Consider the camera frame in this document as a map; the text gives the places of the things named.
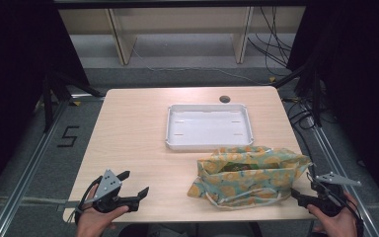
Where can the yellow floor tape piece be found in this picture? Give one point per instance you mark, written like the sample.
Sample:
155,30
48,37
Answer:
76,103
272,79

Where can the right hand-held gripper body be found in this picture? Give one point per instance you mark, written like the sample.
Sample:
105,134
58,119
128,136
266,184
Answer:
329,200

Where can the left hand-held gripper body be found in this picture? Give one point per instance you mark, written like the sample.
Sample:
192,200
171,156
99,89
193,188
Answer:
107,187

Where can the grey floor tape strip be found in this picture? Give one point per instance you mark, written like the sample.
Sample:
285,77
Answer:
29,200

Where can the black tape floor numeral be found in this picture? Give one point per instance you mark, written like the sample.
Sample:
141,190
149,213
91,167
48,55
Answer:
69,131

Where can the orange-patterned cloth bag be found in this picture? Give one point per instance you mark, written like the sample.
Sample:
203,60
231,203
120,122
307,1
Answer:
243,186

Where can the person's left hand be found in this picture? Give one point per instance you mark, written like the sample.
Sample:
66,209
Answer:
93,222

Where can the black metal stand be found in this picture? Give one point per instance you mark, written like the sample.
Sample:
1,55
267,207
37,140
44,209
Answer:
312,89
51,95

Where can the person's right hand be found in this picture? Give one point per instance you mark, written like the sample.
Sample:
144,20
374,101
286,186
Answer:
337,225

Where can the white plastic tray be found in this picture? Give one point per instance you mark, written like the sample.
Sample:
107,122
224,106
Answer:
209,126

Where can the black curtain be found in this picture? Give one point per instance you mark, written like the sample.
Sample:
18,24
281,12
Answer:
358,82
13,82

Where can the aluminium floor rail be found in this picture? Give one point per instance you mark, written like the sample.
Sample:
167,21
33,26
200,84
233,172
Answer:
29,164
335,158

